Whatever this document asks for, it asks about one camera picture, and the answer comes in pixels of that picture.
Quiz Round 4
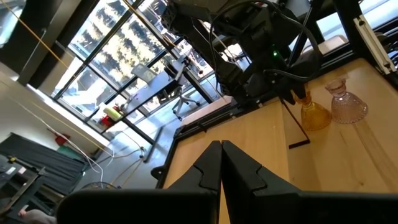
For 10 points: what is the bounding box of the white office chair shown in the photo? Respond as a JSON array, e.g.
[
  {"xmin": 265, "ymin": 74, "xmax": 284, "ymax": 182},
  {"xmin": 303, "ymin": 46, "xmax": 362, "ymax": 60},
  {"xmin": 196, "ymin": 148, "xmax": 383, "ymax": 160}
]
[{"xmin": 171, "ymin": 86, "xmax": 201, "ymax": 121}]

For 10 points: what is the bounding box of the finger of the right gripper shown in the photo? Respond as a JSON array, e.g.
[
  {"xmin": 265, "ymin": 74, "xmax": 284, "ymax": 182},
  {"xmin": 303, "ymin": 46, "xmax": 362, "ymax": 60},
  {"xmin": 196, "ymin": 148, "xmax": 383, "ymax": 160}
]
[
  {"xmin": 294, "ymin": 82, "xmax": 307, "ymax": 100},
  {"xmin": 279, "ymin": 83, "xmax": 296, "ymax": 106}
]

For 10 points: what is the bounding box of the black curtain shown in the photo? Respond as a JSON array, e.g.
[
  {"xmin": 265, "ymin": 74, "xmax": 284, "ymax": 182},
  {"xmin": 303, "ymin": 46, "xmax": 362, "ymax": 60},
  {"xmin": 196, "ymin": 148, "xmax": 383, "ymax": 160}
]
[{"xmin": 0, "ymin": 133, "xmax": 86, "ymax": 195}]

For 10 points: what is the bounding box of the red bag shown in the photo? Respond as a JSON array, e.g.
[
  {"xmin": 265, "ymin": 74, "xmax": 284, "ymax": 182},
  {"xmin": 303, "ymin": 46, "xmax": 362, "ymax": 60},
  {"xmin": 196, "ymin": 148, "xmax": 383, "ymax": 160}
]
[{"xmin": 55, "ymin": 133, "xmax": 71, "ymax": 146}]

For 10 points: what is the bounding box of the silver frame bracket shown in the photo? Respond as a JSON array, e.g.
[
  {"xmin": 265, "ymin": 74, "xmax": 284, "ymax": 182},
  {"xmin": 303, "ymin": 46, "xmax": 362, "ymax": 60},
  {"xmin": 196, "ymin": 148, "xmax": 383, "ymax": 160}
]
[{"xmin": 353, "ymin": 14, "xmax": 398, "ymax": 75}]

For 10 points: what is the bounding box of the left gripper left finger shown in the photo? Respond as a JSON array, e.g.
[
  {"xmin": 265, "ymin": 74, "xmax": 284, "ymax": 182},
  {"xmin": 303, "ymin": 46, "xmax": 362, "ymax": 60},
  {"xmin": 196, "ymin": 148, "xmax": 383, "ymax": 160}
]
[{"xmin": 55, "ymin": 139, "xmax": 222, "ymax": 224}]

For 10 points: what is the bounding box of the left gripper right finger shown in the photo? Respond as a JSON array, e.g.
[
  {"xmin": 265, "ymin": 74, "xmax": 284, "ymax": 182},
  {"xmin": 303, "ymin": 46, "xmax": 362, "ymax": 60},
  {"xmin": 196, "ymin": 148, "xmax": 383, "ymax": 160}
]
[{"xmin": 222, "ymin": 139, "xmax": 398, "ymax": 224}]

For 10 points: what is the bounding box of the small red box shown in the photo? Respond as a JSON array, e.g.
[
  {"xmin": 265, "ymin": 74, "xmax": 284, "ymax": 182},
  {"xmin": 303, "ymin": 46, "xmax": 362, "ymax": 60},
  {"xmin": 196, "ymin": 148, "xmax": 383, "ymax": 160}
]
[{"xmin": 99, "ymin": 114, "xmax": 114, "ymax": 128}]

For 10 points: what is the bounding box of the grey desk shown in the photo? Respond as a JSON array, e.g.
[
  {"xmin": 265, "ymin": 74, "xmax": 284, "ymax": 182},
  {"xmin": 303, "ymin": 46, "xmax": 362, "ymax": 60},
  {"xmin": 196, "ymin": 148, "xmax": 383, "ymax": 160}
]
[{"xmin": 119, "ymin": 57, "xmax": 215, "ymax": 146}]

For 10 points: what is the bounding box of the pink glass candlestick holder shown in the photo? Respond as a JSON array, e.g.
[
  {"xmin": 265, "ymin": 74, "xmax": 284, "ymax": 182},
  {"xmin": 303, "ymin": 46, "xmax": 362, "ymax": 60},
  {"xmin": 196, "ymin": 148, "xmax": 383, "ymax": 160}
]
[{"xmin": 325, "ymin": 77, "xmax": 369, "ymax": 124}]

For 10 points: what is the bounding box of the amber glass candlestick holder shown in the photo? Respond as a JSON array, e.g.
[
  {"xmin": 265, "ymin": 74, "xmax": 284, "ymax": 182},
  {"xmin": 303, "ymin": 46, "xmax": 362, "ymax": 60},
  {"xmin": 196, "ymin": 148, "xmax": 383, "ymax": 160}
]
[{"xmin": 298, "ymin": 90, "xmax": 333, "ymax": 132}]

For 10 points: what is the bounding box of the yellow-green roll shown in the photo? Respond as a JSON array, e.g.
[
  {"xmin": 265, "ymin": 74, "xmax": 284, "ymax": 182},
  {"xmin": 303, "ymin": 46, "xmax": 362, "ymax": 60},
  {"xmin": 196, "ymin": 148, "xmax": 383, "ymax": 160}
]
[{"xmin": 103, "ymin": 106, "xmax": 123, "ymax": 122}]

